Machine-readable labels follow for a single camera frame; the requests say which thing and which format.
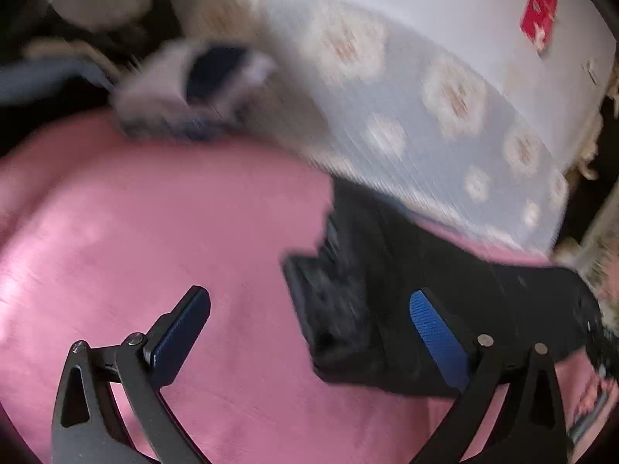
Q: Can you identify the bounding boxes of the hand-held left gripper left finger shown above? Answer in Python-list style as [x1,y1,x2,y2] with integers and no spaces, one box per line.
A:
[51,286,211,464]

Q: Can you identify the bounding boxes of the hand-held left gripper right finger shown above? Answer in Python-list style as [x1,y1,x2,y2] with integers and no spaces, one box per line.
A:
[410,289,568,464]

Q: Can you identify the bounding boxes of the black puffer jacket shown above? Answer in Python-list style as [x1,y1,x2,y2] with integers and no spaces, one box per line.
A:
[283,176,607,397]

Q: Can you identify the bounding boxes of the pink floral clothes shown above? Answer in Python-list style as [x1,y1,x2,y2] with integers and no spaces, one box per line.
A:
[554,213,619,311]

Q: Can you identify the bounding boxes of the pink blanket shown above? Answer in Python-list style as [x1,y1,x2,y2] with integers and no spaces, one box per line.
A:
[0,111,605,464]

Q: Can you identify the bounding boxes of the quilted floral bed cover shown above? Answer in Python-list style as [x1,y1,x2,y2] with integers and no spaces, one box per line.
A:
[251,0,571,257]

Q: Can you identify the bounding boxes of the navy and white garment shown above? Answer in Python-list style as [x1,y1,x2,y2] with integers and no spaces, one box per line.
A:
[113,41,276,137]

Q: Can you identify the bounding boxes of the blue denim garment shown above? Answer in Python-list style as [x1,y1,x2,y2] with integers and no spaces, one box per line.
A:
[0,55,117,108]

